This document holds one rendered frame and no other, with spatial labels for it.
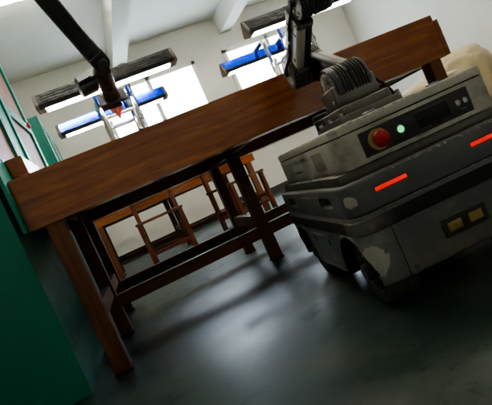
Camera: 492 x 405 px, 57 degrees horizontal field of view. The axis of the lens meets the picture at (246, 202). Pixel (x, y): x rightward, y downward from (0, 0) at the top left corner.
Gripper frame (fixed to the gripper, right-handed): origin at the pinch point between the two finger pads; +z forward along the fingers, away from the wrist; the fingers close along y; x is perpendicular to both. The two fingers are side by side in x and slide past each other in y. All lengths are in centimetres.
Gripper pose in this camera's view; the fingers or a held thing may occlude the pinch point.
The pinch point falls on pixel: (119, 116)
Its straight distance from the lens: 181.8
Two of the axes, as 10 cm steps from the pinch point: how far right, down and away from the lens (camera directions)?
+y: -8.9, 4.0, -2.3
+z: 0.8, 6.2, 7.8
